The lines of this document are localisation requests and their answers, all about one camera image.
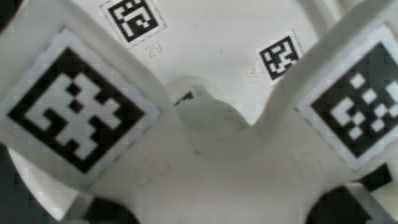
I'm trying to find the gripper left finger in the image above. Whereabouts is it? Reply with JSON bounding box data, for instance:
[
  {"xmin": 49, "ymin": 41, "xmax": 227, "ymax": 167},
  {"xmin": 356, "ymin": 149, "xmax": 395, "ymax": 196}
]
[{"xmin": 58, "ymin": 193, "xmax": 139, "ymax": 224}]

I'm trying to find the white cross table base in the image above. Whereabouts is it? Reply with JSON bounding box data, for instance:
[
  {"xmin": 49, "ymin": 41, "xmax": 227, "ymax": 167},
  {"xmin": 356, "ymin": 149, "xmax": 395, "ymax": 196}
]
[{"xmin": 0, "ymin": 0, "xmax": 398, "ymax": 224}]

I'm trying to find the white cylindrical table leg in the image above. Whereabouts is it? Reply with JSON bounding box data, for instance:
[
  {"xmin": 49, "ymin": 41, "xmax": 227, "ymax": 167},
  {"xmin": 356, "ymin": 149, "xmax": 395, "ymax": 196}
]
[{"xmin": 166, "ymin": 77, "xmax": 248, "ymax": 139}]

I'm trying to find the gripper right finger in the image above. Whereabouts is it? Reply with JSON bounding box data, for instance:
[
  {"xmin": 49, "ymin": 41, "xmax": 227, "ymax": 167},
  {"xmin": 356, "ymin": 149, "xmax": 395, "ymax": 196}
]
[{"xmin": 303, "ymin": 182, "xmax": 398, "ymax": 224}]

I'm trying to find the white round table top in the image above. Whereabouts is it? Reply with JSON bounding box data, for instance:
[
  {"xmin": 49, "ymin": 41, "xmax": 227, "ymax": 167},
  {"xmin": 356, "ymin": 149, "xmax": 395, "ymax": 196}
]
[{"xmin": 4, "ymin": 0, "xmax": 398, "ymax": 223}]

